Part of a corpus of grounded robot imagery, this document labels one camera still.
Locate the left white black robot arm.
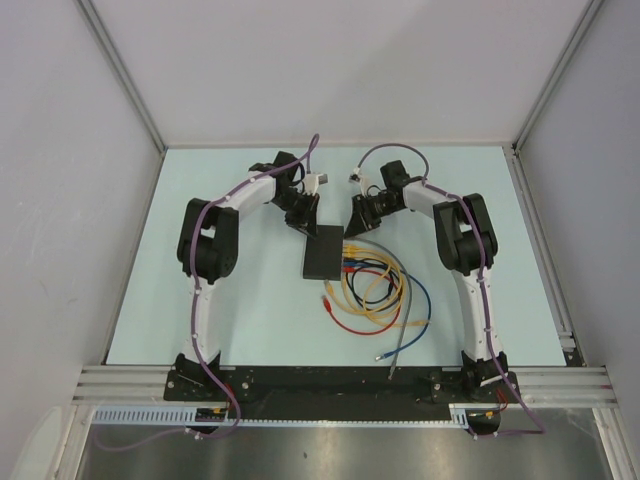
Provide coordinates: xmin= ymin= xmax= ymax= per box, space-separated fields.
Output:
xmin=174 ymin=151 xmax=328 ymax=400

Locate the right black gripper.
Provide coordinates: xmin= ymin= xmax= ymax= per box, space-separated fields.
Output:
xmin=344 ymin=193 xmax=401 ymax=240

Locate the aluminium frame rail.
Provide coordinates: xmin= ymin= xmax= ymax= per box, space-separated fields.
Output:
xmin=73 ymin=366 xmax=617 ymax=408

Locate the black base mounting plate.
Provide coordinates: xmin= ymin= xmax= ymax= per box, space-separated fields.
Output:
xmin=164 ymin=363 xmax=516 ymax=422

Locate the black ethernet cable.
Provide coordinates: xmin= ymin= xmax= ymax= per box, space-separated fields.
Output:
xmin=342 ymin=259 xmax=396 ymax=307

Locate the grey ethernet cable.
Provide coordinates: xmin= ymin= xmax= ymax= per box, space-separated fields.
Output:
xmin=342 ymin=238 xmax=414 ymax=379

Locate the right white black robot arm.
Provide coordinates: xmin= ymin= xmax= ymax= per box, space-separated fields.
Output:
xmin=345 ymin=160 xmax=508 ymax=401

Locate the white slotted cable duct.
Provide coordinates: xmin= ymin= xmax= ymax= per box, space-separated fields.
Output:
xmin=93 ymin=402 xmax=474 ymax=429

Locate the blue ethernet cable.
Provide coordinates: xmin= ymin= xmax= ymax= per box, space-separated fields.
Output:
xmin=342 ymin=257 xmax=432 ymax=362

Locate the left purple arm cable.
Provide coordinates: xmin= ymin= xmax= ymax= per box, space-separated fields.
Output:
xmin=94 ymin=133 xmax=321 ymax=451

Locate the black network switch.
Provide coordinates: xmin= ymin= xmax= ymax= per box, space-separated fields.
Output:
xmin=302 ymin=225 xmax=344 ymax=281

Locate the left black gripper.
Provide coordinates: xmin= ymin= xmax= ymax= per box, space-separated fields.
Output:
xmin=272 ymin=189 xmax=320 ymax=240

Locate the red ethernet cable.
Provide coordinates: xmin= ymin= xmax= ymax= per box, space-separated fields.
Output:
xmin=319 ymin=262 xmax=401 ymax=335

